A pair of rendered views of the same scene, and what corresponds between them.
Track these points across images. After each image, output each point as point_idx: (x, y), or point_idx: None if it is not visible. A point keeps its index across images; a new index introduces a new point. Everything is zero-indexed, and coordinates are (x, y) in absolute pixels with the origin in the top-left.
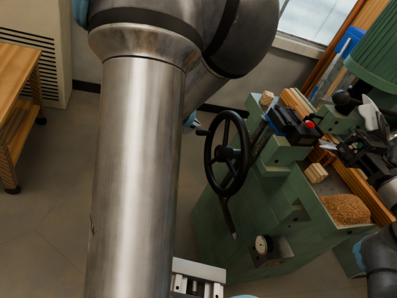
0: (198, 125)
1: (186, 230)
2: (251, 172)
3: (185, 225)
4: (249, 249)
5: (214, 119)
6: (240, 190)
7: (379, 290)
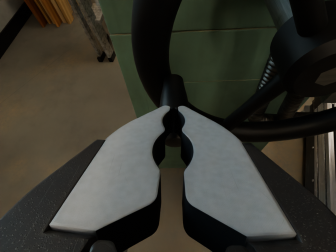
0: (197, 117)
1: (176, 177)
2: (235, 34)
3: (168, 177)
4: (328, 102)
5: (150, 19)
6: (225, 81)
7: None
